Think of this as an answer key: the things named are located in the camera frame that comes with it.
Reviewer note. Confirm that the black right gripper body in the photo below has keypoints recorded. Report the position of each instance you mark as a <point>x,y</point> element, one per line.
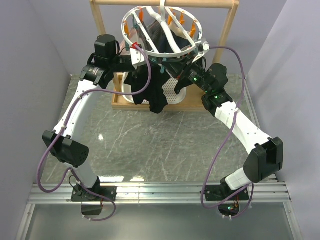
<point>194,75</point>

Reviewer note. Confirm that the black boxer underwear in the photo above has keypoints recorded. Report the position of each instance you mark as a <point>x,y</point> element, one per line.
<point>154,93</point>

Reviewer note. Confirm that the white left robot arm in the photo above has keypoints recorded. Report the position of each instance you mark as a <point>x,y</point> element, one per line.
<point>63,141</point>

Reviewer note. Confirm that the white round clip hanger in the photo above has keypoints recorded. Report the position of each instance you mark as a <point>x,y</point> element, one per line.
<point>181,28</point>

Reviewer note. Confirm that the aluminium mounting rail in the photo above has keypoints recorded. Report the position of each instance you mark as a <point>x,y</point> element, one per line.
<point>160,193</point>

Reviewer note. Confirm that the wooden hanger rack frame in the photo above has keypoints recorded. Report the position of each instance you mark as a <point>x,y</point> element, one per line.
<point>189,104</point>

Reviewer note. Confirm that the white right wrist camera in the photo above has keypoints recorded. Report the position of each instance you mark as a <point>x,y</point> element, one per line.
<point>202,47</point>

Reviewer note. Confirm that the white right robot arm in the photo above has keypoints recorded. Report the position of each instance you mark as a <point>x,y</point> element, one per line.
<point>265,154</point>

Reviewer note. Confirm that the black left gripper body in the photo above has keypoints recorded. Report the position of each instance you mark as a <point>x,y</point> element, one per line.
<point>122,64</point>

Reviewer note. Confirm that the white perforated plastic basket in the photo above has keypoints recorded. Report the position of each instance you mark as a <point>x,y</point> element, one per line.
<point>168,89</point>

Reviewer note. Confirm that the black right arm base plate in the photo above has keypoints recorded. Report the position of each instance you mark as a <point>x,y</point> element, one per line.
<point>219,192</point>

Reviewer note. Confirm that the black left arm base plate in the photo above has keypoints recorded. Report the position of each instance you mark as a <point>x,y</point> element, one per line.
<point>79,194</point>

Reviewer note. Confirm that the grey striped hanging underwear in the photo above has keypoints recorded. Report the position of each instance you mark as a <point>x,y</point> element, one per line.
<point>157,36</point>

